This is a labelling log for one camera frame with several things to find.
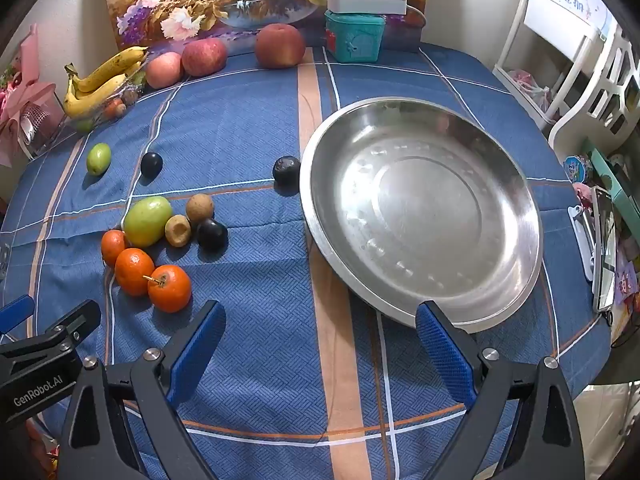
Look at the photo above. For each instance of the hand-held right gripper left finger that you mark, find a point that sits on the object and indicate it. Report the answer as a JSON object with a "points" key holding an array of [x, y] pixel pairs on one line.
{"points": [[197, 355]]}

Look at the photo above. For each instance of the dark passion fruit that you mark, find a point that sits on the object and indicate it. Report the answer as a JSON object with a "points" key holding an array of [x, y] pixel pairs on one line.
{"points": [[286, 170]]}

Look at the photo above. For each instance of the small green jujube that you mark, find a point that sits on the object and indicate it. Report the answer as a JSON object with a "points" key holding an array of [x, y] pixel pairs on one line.
{"points": [[98, 159]]}

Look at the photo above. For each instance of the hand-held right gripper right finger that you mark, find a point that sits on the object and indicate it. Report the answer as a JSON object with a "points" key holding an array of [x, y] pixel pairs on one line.
{"points": [[445, 355]]}

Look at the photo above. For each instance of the dark plum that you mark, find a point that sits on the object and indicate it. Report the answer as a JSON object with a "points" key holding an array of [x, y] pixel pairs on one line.
{"points": [[151, 165], [212, 235]]}

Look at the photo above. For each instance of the smartphone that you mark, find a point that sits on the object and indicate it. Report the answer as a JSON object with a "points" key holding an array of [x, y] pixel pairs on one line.
{"points": [[604, 250]]}

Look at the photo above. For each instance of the small tangerine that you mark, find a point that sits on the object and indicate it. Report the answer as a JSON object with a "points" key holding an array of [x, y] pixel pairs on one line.
{"points": [[114, 109]]}

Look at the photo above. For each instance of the white ornate frame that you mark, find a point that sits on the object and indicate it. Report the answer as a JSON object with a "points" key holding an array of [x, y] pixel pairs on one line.
{"points": [[615, 85]]}

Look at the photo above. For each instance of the pink flower bouquet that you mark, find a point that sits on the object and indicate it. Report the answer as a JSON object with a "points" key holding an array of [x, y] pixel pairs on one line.
{"points": [[22, 105]]}

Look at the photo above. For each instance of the white phone stand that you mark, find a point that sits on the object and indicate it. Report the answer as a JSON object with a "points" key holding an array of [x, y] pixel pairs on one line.
{"points": [[582, 240]]}

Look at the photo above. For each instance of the large dark red apple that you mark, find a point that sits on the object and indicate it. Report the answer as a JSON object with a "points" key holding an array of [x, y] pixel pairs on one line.
{"points": [[280, 46]]}

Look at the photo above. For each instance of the round metal plate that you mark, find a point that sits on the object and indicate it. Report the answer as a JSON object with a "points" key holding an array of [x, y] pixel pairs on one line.
{"points": [[425, 210]]}

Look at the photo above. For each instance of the clear fruit tray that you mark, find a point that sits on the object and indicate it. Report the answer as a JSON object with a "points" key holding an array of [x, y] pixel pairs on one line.
{"points": [[100, 119]]}

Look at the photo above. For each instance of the blue plaid tablecloth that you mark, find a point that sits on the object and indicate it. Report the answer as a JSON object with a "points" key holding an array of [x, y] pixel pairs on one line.
{"points": [[240, 125]]}

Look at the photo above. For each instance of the small green fruit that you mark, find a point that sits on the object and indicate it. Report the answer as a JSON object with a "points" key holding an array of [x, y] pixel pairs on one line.
{"points": [[84, 125]]}

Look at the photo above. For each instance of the large green jujube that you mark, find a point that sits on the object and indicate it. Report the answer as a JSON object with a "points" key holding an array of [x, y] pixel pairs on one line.
{"points": [[147, 221]]}

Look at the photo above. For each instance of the pink plastic bag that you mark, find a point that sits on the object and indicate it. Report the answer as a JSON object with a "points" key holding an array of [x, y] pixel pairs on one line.
{"points": [[527, 90]]}

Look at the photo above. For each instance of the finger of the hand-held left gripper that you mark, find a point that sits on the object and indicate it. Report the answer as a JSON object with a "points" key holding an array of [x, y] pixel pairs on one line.
{"points": [[16, 310], [77, 321]]}

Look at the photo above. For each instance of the blue printed cup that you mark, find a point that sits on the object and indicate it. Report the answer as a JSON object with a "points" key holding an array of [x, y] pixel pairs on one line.
{"points": [[577, 167]]}

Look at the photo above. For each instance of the tangerine with stem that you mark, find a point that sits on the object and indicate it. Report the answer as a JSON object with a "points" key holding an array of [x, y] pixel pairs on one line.
{"points": [[170, 289]]}

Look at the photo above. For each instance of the teal plastic box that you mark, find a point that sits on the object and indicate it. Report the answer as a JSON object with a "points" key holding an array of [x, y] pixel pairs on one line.
{"points": [[355, 40]]}

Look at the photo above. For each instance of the bunch of yellow bananas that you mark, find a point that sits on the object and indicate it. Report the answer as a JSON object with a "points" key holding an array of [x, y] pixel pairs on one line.
{"points": [[102, 77]]}

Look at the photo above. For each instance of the pale pink apple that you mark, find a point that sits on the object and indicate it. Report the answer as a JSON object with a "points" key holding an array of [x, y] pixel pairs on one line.
{"points": [[164, 70]]}

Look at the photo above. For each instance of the small brown longan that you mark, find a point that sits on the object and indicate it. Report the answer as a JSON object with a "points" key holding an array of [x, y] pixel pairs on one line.
{"points": [[131, 97]]}

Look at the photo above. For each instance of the white chair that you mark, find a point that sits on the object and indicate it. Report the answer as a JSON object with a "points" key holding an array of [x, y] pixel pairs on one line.
{"points": [[520, 25]]}

